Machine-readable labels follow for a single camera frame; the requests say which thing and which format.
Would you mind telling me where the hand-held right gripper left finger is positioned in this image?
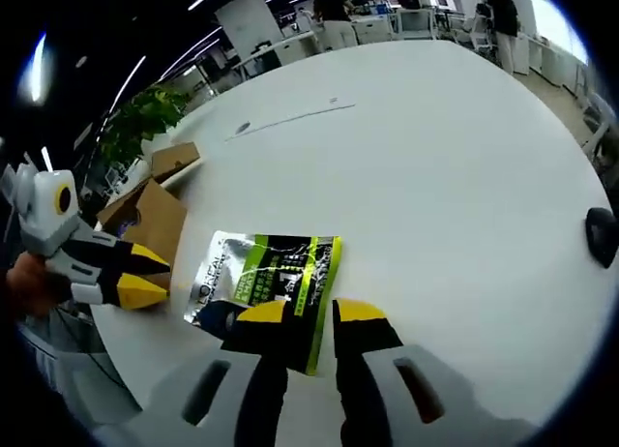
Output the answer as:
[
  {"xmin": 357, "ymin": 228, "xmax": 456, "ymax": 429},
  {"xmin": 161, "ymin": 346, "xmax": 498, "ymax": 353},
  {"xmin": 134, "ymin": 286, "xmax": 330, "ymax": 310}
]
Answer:
[{"xmin": 91, "ymin": 299, "xmax": 291, "ymax": 447}]

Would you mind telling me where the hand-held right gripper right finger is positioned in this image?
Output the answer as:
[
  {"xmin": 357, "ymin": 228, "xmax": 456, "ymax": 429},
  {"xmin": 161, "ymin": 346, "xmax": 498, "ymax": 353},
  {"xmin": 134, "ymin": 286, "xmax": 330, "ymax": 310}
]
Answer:
[{"xmin": 331, "ymin": 297, "xmax": 545, "ymax": 447}]

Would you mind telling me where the brown cardboard shoe box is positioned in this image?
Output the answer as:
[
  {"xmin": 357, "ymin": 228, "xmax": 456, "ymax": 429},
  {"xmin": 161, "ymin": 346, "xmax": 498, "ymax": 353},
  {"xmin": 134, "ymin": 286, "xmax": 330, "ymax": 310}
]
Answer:
[{"xmin": 95, "ymin": 141, "xmax": 202, "ymax": 274}]

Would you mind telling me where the silver green soft pouch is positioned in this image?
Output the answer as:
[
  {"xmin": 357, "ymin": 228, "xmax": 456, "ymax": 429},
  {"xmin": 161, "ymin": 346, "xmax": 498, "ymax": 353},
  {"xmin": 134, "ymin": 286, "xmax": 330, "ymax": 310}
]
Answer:
[{"xmin": 183, "ymin": 229, "xmax": 343, "ymax": 376}]

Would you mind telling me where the person's left hand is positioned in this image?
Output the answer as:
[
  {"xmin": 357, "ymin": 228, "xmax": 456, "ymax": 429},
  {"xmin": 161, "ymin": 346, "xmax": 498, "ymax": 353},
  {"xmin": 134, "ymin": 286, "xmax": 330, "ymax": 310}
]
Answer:
[{"xmin": 5, "ymin": 252, "xmax": 74, "ymax": 318}]

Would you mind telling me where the green plant in white pot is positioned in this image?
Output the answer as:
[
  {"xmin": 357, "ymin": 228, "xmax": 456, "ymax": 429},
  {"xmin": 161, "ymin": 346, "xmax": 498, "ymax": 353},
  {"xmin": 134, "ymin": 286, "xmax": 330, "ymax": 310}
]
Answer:
[{"xmin": 99, "ymin": 85, "xmax": 191, "ymax": 196}]

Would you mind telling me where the black computer mouse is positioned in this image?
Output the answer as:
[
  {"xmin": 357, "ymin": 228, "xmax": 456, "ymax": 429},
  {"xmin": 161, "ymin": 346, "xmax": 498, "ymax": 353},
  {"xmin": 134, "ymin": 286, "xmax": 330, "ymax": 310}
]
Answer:
[{"xmin": 584, "ymin": 207, "xmax": 619, "ymax": 269}]

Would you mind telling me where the white office chair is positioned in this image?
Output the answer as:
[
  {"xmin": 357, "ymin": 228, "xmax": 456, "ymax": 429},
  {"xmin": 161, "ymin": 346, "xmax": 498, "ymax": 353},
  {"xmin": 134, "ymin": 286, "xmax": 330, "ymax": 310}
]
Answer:
[
  {"xmin": 396, "ymin": 9, "xmax": 435, "ymax": 42},
  {"xmin": 471, "ymin": 14, "xmax": 495, "ymax": 51}
]

